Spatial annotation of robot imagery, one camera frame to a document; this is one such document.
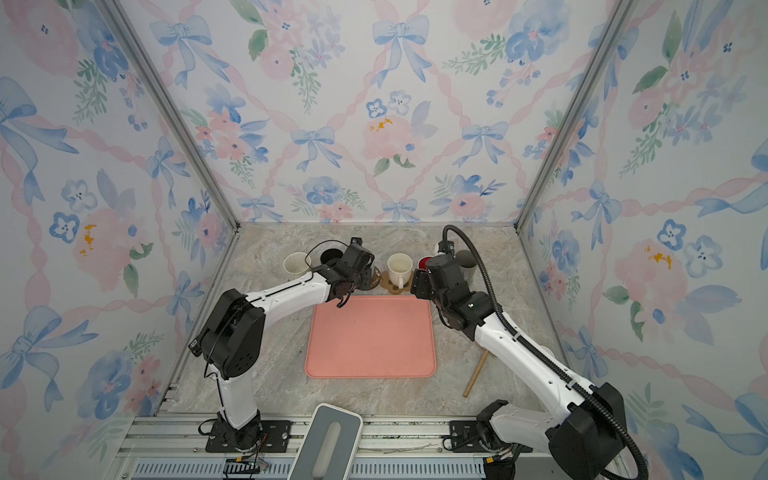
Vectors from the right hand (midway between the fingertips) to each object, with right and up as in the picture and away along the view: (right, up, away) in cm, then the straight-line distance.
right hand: (427, 273), depth 80 cm
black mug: (-30, +5, +18) cm, 35 cm away
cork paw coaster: (-9, -7, +21) cm, 23 cm away
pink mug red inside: (+1, +2, +19) cm, 19 cm away
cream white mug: (-7, +1, +16) cm, 18 cm away
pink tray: (-16, -20, +12) cm, 28 cm away
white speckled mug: (-42, +2, +21) cm, 47 cm away
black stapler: (-66, -22, +6) cm, 70 cm away
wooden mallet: (+14, -28, +4) cm, 32 cm away
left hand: (-18, 0, +14) cm, 23 cm away
